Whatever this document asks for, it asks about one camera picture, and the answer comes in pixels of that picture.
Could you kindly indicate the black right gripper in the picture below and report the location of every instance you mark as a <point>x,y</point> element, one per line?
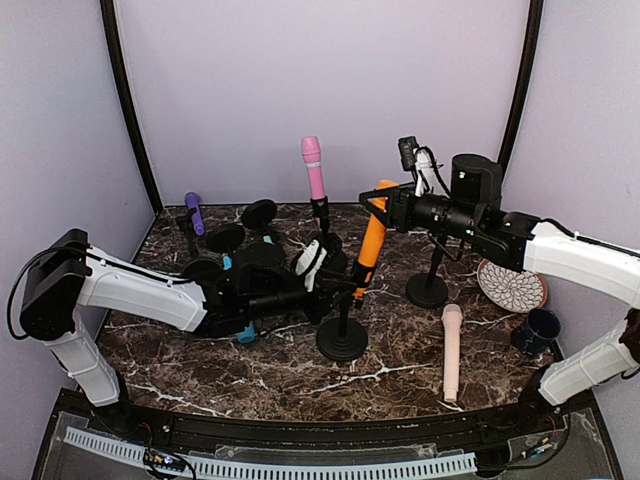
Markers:
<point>397,196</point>

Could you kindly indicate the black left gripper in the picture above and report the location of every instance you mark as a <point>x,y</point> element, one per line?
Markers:
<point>324,303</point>

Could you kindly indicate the black stand with pink microphone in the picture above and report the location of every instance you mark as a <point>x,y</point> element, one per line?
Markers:
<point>336,260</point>

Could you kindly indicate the orange toy microphone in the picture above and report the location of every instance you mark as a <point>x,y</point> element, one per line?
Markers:
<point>372,235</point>

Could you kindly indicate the black stand with orange microphone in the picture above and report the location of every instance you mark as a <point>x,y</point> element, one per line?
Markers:
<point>342,338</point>

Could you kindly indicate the pink toy microphone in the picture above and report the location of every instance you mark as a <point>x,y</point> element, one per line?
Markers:
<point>312,156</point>

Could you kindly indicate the black stand for beige microphone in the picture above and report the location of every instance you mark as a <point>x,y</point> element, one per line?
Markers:
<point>428,290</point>

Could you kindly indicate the beige toy microphone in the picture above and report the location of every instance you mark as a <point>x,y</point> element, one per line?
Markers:
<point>452,318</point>

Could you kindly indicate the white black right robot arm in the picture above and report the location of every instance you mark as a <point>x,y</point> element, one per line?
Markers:
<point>520,242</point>

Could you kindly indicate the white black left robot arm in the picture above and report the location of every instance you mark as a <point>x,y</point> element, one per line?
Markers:
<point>211,302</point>

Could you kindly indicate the blue toy microphone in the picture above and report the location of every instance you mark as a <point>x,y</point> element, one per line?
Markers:
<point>248,335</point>

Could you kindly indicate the black stand with green microphone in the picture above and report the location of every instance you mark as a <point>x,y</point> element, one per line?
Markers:
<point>258,217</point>

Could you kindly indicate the black stand with blue microphone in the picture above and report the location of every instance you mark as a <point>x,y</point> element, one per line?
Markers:
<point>225,239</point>

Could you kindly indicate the black stand with purple microphone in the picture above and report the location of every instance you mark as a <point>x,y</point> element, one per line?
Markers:
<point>192,245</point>

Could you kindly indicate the purple toy microphone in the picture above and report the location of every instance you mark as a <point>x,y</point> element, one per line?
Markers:
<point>192,202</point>

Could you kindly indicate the white floral plate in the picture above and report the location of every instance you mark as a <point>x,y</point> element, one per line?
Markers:
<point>512,291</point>

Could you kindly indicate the dark blue mug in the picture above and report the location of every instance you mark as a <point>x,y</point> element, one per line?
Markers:
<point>537,332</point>

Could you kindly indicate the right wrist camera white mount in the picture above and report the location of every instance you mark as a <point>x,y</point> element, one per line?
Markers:
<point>421,162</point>

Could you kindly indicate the black right corner post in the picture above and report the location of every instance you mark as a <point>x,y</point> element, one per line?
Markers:
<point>521,87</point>

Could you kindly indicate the black corner post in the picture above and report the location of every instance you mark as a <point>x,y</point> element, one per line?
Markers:
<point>128,110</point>
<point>521,87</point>

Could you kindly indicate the black aluminium rail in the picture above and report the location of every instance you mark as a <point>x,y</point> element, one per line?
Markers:
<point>487,430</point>

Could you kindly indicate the white slotted cable duct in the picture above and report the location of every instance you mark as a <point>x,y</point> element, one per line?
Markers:
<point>414,462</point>

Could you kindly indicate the black left corner post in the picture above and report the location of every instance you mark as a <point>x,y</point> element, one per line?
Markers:
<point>128,110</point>

